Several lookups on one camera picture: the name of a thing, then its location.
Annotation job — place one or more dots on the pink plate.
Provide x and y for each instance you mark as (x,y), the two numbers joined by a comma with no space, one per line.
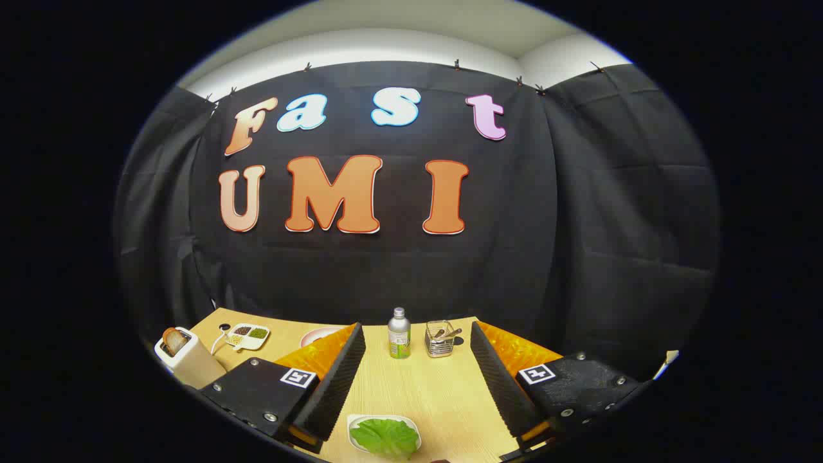
(318,335)

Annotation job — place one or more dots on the silver bottle with green label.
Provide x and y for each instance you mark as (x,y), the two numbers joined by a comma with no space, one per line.
(399,337)

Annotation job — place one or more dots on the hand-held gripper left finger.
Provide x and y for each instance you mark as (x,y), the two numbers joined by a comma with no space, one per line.
(334,379)

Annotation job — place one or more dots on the green lettuce leaf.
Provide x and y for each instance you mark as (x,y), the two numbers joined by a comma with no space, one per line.
(386,437)

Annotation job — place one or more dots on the white rectangular dish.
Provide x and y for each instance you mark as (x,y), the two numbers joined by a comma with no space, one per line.
(353,427)

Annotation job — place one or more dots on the toasted bread slice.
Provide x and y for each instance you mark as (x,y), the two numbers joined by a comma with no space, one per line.
(173,341)

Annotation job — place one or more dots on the white toaster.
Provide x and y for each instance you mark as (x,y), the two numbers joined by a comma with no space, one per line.
(196,366)

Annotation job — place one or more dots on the white divided tray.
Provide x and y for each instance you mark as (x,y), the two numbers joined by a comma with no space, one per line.
(247,341)

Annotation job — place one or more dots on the pile of green beans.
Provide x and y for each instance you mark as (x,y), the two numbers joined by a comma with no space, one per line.
(258,333)

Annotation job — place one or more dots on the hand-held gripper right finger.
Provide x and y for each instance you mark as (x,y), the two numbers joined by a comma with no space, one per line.
(498,379)

